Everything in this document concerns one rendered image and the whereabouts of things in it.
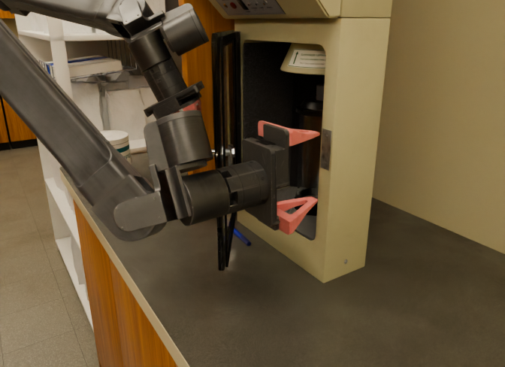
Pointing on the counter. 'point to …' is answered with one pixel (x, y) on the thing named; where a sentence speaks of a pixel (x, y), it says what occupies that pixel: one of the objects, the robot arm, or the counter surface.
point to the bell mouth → (305, 59)
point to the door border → (220, 128)
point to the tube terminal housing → (337, 126)
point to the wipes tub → (119, 141)
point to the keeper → (325, 149)
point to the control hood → (295, 3)
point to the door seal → (224, 130)
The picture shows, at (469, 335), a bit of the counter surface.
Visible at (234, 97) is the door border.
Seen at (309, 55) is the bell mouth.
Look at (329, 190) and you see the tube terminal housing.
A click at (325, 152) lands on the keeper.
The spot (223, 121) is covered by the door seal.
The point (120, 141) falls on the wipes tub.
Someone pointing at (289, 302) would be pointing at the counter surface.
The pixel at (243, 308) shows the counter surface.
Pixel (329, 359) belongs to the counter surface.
